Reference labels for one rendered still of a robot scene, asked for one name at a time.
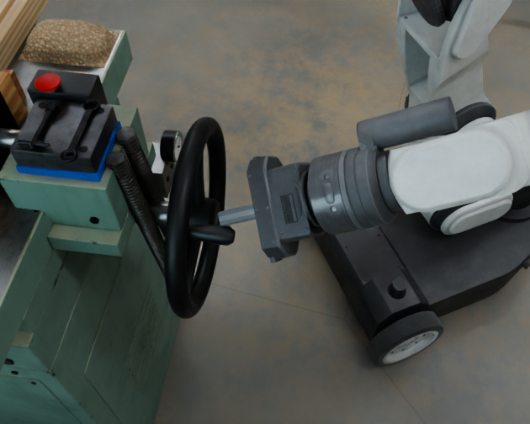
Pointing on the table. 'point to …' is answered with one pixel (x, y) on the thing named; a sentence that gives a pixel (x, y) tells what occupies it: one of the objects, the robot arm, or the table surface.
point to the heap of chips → (70, 43)
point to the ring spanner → (80, 131)
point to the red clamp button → (47, 82)
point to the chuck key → (40, 129)
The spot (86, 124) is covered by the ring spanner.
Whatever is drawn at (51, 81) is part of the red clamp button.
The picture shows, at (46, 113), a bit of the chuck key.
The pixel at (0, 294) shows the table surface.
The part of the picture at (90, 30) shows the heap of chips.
